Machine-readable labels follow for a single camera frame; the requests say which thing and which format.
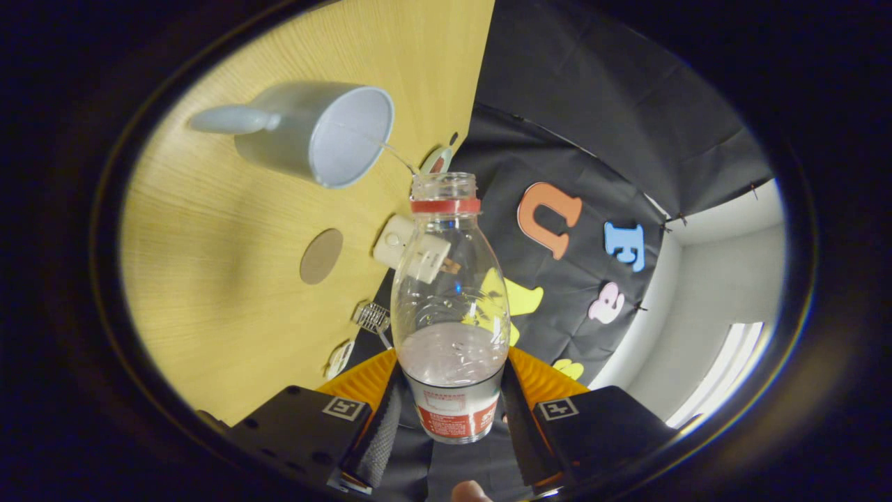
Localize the white toaster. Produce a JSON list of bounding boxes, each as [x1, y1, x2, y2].
[[372, 214, 453, 285]]

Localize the round brown coaster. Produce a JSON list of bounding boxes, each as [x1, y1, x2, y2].
[[300, 228, 345, 286]]

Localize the clear plastic juice bottle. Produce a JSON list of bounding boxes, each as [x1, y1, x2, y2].
[[390, 172, 512, 446]]

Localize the pale green plate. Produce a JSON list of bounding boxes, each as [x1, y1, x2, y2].
[[420, 145, 454, 176]]

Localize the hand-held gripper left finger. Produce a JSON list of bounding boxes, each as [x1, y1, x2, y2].
[[226, 348, 406, 490]]

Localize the white cup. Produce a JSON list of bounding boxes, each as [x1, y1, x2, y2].
[[188, 82, 396, 190]]

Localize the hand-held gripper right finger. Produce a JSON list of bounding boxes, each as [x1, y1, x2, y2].
[[500, 347, 678, 487]]

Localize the wooden table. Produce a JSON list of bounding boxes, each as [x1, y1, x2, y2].
[[118, 0, 496, 427]]

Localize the large ceiling light panel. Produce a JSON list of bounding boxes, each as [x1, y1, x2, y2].
[[665, 321, 765, 430]]

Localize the white divided snack tray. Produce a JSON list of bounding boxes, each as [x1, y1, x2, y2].
[[324, 340, 357, 381]]

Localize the metal wire utensil holder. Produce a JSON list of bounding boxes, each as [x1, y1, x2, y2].
[[352, 301, 395, 350]]

